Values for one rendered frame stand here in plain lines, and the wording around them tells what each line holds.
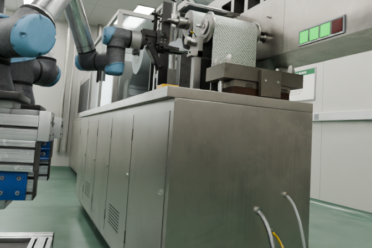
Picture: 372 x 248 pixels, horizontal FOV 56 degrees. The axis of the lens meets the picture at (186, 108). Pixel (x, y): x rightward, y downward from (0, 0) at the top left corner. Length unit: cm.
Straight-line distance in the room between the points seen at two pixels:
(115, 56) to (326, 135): 367
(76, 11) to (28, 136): 56
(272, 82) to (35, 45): 91
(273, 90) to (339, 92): 319
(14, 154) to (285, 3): 132
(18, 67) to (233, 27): 97
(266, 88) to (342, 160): 316
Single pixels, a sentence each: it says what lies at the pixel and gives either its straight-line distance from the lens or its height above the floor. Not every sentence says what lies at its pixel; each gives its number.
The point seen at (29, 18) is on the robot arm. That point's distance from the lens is 107.
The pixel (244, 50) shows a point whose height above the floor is 115.
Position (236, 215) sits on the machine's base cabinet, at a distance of 139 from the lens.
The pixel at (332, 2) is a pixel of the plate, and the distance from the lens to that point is 157.
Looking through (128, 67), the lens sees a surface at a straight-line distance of 256.
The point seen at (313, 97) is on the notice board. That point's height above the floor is 136.
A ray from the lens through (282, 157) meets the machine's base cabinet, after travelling 148.
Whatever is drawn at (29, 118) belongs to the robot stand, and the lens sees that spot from 112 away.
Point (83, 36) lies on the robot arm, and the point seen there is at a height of 110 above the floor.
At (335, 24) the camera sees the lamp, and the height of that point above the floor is 119.
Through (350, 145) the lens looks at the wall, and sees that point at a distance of 450.
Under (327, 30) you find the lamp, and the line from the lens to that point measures 153.
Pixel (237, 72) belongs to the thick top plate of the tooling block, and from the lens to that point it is 144.
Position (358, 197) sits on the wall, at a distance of 444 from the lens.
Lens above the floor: 72
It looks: 5 degrees up
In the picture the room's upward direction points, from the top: 4 degrees clockwise
